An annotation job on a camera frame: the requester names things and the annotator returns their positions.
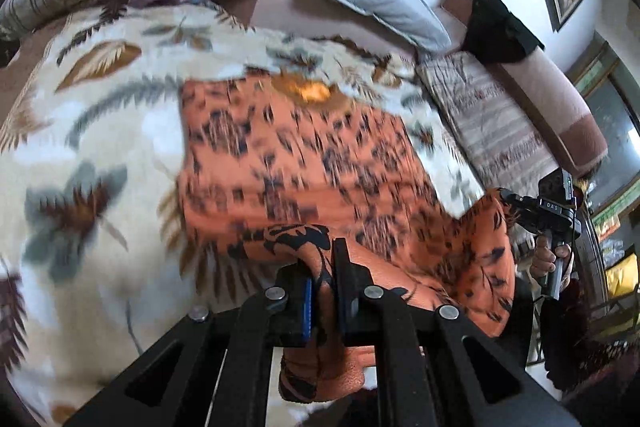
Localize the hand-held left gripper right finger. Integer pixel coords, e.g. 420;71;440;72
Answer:
332;237;583;427

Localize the leaf print blanket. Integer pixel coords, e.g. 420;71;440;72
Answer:
0;0;491;427

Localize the person's right hand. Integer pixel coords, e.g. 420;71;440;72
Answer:
530;243;573;284

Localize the pink sofa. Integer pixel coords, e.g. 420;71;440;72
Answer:
215;0;608;180

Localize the striped floral cushion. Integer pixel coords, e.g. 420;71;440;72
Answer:
415;54;561;198

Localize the person's right forearm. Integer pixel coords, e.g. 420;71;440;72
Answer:
560;277;626;358

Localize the orange floral blouse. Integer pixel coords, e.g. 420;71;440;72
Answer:
177;74;518;403

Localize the black cloth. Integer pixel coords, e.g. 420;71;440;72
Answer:
452;0;546;68

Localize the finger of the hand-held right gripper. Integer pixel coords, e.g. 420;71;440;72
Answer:
497;188;526;220

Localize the wooden framed window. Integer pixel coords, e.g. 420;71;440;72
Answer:
570;32;640;258

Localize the yellow cushion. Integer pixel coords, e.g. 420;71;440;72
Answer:
605;252;640;300

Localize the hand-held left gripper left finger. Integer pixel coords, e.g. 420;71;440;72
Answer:
62;259;316;427

